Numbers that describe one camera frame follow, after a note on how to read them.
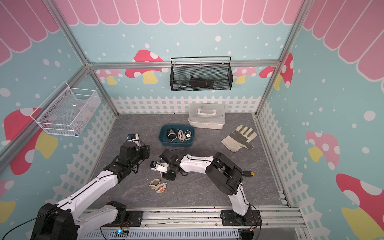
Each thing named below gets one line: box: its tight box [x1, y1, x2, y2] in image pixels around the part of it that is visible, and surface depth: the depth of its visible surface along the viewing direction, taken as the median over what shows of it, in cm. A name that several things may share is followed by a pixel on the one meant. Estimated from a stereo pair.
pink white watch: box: [177, 129, 185, 142], surface depth 105 cm
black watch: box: [167, 128, 177, 140], surface depth 107 cm
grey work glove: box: [221, 125, 258, 153], surface depth 108 cm
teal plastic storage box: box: [158, 124, 195, 148], surface depth 107 cm
